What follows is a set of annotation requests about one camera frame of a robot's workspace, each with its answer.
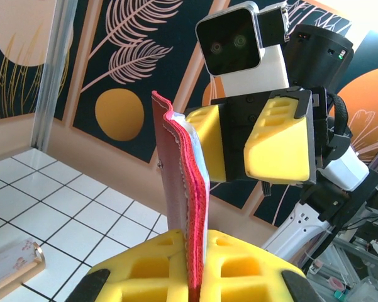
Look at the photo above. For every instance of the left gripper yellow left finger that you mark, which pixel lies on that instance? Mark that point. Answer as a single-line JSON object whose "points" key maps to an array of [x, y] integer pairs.
{"points": [[144, 270]]}

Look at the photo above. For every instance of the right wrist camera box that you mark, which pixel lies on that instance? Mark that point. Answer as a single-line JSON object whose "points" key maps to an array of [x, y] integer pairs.
{"points": [[229, 41]]}

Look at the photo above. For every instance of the aluminium corner post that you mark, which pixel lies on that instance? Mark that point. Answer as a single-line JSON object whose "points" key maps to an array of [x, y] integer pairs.
{"points": [[52, 78]]}

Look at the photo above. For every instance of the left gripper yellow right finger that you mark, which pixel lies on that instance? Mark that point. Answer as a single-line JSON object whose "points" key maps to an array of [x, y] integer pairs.
{"points": [[245, 270]]}

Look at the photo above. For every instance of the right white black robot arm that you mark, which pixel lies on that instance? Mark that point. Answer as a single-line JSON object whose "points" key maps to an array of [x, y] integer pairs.
{"points": [[298, 226]]}

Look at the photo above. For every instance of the pink floral VIP card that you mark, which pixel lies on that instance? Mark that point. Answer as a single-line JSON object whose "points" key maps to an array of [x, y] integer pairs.
{"points": [[9, 261]]}

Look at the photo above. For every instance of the copper metal card stand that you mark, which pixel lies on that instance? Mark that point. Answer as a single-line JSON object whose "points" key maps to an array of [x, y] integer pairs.
{"points": [[25, 273]]}

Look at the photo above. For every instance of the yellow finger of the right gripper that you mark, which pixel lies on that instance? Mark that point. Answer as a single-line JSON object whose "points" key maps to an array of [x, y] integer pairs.
{"points": [[207, 138], [280, 157]]}

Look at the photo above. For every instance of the red leather card holder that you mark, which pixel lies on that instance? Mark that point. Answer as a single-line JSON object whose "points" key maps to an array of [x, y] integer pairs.
{"points": [[176, 188]]}

